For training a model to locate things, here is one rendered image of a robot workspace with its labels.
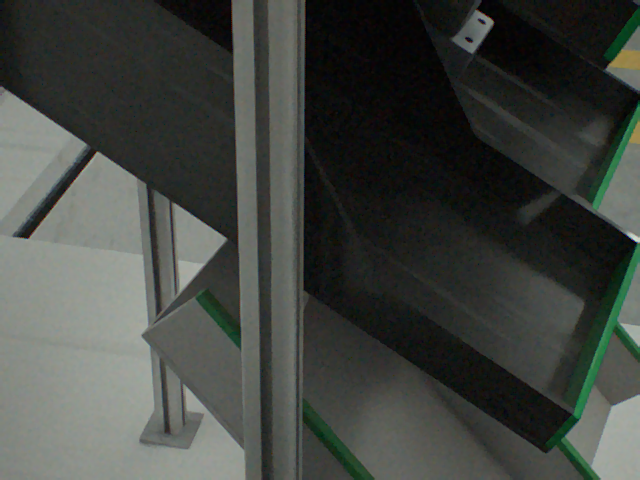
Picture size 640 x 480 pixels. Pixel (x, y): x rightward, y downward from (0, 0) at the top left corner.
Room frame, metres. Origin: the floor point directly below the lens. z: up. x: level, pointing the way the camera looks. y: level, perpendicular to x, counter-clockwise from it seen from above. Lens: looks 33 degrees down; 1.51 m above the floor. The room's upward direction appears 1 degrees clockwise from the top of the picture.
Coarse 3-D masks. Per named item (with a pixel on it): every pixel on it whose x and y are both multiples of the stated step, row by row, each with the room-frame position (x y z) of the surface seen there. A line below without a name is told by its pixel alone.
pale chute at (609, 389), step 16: (624, 336) 0.61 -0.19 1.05; (608, 352) 0.61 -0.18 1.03; (624, 352) 0.61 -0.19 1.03; (608, 368) 0.61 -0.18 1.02; (624, 368) 0.61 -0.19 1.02; (608, 384) 0.61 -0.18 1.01; (624, 384) 0.61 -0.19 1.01; (592, 400) 0.60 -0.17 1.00; (608, 400) 0.61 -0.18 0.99; (624, 400) 0.61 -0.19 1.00; (592, 416) 0.59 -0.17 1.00; (608, 416) 0.60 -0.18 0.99; (576, 432) 0.57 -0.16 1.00; (592, 432) 0.58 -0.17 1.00; (576, 448) 0.56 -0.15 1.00; (592, 448) 0.57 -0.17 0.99
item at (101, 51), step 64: (0, 0) 0.44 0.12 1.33; (64, 0) 0.43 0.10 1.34; (128, 0) 0.42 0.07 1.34; (192, 0) 0.54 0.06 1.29; (320, 0) 0.52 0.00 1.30; (384, 0) 0.51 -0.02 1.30; (0, 64) 0.44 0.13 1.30; (64, 64) 0.43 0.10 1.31; (128, 64) 0.42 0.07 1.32; (192, 64) 0.41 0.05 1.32; (320, 64) 0.52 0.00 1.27; (384, 64) 0.51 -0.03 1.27; (64, 128) 0.43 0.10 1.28; (128, 128) 0.42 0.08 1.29; (192, 128) 0.41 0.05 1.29; (320, 128) 0.49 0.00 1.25; (384, 128) 0.51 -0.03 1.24; (448, 128) 0.50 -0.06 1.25; (192, 192) 0.41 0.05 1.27; (320, 192) 0.39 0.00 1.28; (384, 192) 0.46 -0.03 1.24; (448, 192) 0.48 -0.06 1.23; (512, 192) 0.49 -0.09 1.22; (320, 256) 0.39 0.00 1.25; (384, 256) 0.42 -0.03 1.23; (448, 256) 0.44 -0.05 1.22; (512, 256) 0.45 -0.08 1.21; (576, 256) 0.47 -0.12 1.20; (384, 320) 0.38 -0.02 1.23; (448, 320) 0.40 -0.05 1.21; (512, 320) 0.41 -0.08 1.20; (576, 320) 0.43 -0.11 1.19; (448, 384) 0.37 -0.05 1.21; (512, 384) 0.36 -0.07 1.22; (576, 384) 0.37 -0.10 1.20
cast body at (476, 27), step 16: (432, 0) 0.57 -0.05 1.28; (448, 0) 0.57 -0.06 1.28; (464, 0) 0.57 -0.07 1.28; (480, 0) 0.59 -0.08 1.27; (432, 16) 0.57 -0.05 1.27; (448, 16) 0.57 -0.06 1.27; (464, 16) 0.57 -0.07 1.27; (480, 16) 0.60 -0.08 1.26; (432, 32) 0.57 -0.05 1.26; (448, 32) 0.57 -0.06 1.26; (464, 32) 0.58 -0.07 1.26; (480, 32) 0.59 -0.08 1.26; (448, 48) 0.57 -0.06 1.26; (464, 48) 0.57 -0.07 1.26; (448, 64) 0.57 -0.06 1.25; (464, 64) 0.57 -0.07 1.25
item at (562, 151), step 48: (480, 48) 0.63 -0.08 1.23; (528, 48) 0.64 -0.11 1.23; (480, 96) 0.59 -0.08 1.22; (528, 96) 0.60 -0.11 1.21; (576, 96) 0.62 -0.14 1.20; (624, 96) 0.62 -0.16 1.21; (528, 144) 0.56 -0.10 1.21; (576, 144) 0.58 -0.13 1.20; (624, 144) 0.56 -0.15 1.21; (576, 192) 0.54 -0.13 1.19
